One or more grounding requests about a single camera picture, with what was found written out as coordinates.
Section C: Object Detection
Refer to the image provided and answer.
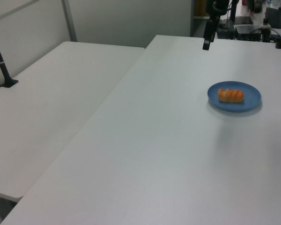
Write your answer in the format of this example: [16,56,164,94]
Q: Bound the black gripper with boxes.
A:
[202,20,220,51]

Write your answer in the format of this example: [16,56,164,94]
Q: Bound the orange bread loaf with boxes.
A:
[218,88,244,104]

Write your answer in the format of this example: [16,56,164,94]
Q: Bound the black upright stand pole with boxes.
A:
[228,0,239,39]

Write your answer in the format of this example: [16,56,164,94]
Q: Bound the dark grey box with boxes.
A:
[235,24,263,41]

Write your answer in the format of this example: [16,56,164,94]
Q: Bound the small black stand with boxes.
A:
[261,18,273,44]

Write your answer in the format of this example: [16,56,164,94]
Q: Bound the blue round plate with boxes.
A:
[207,81,262,113]

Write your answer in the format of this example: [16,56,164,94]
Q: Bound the dark office chair back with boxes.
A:
[264,6,281,28]

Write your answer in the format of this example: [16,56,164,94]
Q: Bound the white folding side table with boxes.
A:
[0,41,146,203]

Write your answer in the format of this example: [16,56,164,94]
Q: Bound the black pole with flat base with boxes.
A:
[0,23,19,89]

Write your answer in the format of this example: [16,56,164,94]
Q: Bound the grey metal partition post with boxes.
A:
[61,0,78,43]

